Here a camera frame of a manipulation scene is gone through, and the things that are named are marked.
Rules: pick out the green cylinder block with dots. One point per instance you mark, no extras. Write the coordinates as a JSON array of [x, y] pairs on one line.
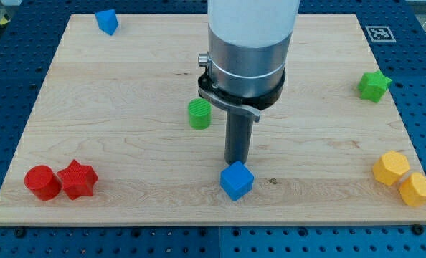
[[199, 111]]

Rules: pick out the green star block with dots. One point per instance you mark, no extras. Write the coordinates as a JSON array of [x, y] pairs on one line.
[[373, 86]]

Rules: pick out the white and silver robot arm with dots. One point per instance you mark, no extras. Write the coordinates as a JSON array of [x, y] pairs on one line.
[[248, 42]]

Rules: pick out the red cylinder block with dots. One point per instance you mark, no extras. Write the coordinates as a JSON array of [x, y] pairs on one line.
[[42, 182]]

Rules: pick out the wooden board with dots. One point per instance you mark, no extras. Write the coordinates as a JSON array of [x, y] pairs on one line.
[[119, 104]]

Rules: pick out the yellow hexagon block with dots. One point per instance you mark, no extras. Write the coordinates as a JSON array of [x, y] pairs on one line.
[[390, 167]]

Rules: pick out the blue triangle block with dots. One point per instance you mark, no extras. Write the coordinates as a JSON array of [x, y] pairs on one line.
[[107, 21]]

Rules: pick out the yellow heart block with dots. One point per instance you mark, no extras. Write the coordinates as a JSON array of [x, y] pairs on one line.
[[413, 190]]

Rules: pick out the red star block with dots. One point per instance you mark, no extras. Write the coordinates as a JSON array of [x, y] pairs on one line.
[[77, 180]]

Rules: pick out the white fiducial marker tag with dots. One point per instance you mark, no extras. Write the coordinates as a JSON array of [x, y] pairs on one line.
[[380, 34]]

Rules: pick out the blue cube block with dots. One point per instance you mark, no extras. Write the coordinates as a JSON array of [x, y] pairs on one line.
[[236, 180]]

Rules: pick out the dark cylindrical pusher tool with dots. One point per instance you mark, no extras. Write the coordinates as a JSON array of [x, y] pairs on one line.
[[238, 137]]

